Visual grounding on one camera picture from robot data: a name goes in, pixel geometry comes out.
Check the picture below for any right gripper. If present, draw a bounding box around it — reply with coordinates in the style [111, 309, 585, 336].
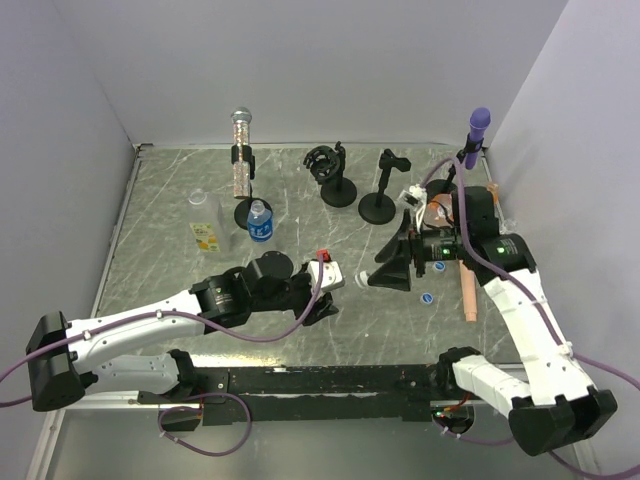
[367, 209, 469, 290]

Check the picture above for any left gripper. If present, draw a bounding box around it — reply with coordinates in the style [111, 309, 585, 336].
[251, 259, 339, 325]

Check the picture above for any white green bottle cap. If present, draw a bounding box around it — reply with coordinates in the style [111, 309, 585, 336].
[354, 271, 369, 288]

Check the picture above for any white blue Pocari cap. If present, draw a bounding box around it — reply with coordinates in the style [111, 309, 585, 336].
[420, 292, 434, 305]

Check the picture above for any blue label water bottle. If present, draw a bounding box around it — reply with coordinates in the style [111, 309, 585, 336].
[247, 199, 273, 243]

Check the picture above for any clear white-capped tea bottle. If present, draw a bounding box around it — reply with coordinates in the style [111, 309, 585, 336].
[188, 188, 231, 254]

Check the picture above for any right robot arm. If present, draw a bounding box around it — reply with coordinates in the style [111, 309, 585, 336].
[367, 186, 618, 456]

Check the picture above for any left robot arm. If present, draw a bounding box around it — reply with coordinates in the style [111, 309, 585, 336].
[26, 250, 345, 412]

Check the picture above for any orange square bottle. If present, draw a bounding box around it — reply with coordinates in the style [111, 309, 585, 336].
[423, 194, 454, 227]

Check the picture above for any clear capless bottle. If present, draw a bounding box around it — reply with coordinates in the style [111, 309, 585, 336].
[504, 219, 517, 232]

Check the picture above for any orange round bottle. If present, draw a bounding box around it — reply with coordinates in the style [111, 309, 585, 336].
[486, 182, 499, 205]

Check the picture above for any black empty clip stand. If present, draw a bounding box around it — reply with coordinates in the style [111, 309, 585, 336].
[358, 149, 411, 225]

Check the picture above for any pink beige microphone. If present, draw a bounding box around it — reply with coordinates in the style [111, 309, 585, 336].
[459, 261, 478, 323]

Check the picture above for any black glitter microphone stand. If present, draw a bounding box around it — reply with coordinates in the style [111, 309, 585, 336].
[231, 145, 257, 230]

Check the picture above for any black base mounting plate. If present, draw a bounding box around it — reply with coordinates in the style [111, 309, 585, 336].
[137, 364, 477, 426]

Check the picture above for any black purple microphone stand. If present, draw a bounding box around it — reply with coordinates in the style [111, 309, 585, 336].
[420, 145, 467, 198]

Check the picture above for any glitter silver microphone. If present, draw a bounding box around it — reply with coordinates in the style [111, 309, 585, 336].
[231, 107, 253, 199]

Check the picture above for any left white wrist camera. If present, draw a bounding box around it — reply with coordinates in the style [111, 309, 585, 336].
[307, 249, 345, 293]

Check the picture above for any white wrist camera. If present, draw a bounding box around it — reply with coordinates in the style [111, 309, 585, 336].
[396, 184, 428, 211]
[307, 249, 345, 293]

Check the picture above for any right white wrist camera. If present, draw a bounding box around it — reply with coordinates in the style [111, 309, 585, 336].
[396, 184, 428, 211]

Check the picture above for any black shock mount stand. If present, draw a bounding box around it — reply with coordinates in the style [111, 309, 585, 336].
[303, 141, 357, 208]

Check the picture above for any aluminium rail frame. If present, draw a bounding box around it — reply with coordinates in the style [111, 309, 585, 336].
[28, 145, 598, 479]

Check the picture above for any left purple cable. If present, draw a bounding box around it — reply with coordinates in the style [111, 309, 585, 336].
[0, 259, 324, 409]

